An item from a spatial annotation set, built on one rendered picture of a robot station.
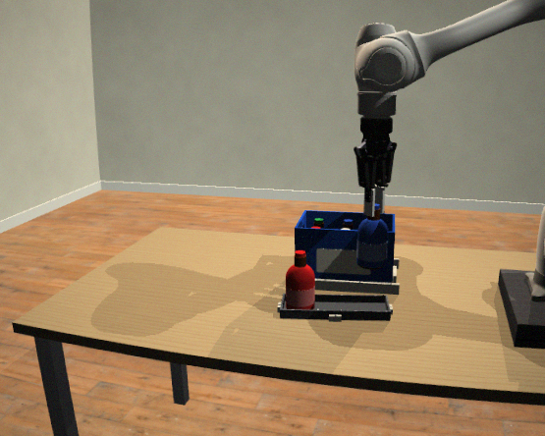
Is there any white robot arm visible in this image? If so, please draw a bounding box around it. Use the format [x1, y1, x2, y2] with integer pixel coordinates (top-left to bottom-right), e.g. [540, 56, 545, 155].
[354, 0, 545, 302]

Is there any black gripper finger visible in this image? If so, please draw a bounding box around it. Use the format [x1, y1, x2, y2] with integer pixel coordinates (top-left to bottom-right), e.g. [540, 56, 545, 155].
[354, 139, 381, 217]
[374, 141, 397, 214]

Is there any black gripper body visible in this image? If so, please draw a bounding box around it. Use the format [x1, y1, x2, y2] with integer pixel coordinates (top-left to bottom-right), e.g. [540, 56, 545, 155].
[360, 117, 393, 156]

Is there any blue bottle with grey label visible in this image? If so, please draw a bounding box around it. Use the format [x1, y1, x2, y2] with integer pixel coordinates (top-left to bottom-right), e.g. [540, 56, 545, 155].
[356, 203, 388, 270]

